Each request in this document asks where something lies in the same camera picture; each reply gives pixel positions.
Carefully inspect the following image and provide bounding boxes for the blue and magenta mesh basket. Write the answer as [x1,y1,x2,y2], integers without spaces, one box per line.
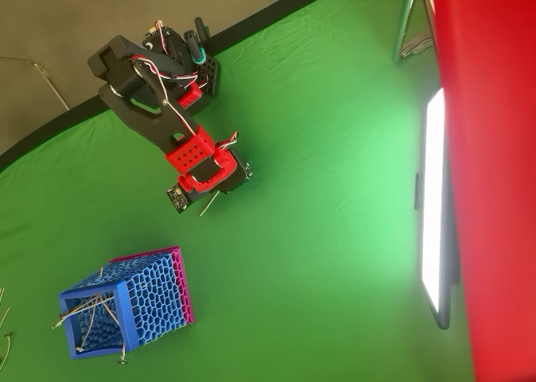
[57,245,197,361]

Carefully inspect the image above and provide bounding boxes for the thin white and tan cables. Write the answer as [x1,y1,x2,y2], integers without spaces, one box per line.
[51,296,116,331]

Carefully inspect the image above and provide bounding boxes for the green cloth with black border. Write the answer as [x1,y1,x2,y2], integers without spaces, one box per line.
[0,0,477,382]

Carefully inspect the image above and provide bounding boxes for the small green circuit board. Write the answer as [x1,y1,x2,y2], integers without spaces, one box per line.
[166,183,195,213]

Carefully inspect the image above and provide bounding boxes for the black clamp with teal collar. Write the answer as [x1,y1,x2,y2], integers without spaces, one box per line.
[183,16,210,65]

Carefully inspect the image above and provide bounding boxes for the black LED light panel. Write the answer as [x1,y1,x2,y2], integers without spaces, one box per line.
[414,86,461,331]

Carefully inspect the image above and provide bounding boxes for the chrome tube stand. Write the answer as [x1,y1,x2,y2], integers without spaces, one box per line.
[392,0,439,66]

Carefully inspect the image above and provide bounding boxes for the large red smooth object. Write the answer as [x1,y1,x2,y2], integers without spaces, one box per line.
[426,0,536,382]

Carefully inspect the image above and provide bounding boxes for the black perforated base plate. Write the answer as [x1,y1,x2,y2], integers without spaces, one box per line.
[194,54,222,106]

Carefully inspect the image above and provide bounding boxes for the robot controller board with wires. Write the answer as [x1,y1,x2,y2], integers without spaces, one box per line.
[142,19,168,49]

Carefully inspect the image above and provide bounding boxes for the thin grey floor cable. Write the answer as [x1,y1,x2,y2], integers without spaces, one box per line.
[0,55,70,111]

